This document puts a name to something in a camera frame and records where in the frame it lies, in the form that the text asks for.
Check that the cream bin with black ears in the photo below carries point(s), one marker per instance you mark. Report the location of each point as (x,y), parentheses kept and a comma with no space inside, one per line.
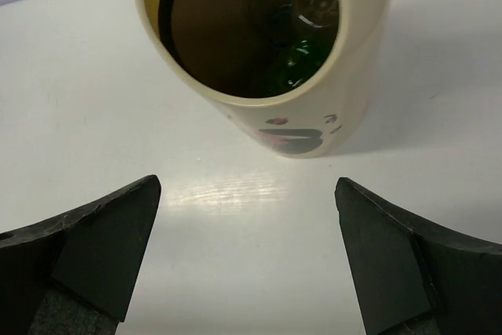
(220,47)

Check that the green plastic bottle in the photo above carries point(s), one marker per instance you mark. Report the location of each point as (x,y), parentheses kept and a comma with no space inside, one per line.
(293,67)

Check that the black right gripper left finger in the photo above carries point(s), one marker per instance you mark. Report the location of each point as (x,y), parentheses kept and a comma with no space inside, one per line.
(75,273)

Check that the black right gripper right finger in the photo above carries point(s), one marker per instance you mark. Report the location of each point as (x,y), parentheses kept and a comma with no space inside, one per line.
(413,276)

